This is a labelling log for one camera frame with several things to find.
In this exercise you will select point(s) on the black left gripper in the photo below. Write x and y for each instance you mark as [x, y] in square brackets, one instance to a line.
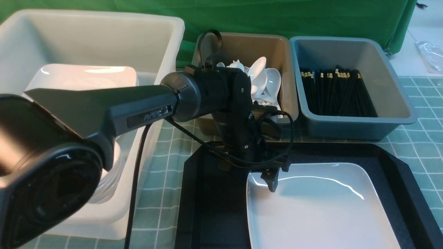
[239, 125]

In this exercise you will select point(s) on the large white square plate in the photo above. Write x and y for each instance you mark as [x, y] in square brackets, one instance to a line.
[318, 206]

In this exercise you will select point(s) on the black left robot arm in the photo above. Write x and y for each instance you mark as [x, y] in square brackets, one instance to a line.
[55, 143]

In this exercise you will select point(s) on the black plastic serving tray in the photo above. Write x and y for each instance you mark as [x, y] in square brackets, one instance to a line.
[213, 209]

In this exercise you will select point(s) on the pile of white spoons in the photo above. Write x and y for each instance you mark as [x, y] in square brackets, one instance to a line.
[265, 81]

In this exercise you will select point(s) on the green checkered tablecloth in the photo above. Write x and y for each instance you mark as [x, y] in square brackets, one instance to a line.
[419, 145]

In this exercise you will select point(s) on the bundle of black chopsticks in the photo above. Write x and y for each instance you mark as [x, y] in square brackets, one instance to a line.
[337, 92]

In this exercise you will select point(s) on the blue plastic chopstick bin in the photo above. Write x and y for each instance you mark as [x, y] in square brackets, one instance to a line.
[391, 103]

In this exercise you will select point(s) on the brown plastic spoon bin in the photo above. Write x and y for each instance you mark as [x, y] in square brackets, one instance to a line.
[247, 48]

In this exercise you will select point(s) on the stack of white bowls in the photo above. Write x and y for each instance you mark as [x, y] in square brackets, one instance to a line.
[109, 179]

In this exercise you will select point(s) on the green backdrop cloth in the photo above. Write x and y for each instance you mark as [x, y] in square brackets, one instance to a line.
[383, 21]

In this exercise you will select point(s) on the clear plastic bag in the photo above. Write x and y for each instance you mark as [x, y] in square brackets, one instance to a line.
[432, 55]

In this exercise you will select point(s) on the stack of white plates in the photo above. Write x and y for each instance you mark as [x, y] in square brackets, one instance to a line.
[77, 78]

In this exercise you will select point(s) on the large white plastic tub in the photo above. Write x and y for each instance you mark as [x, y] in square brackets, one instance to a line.
[31, 39]

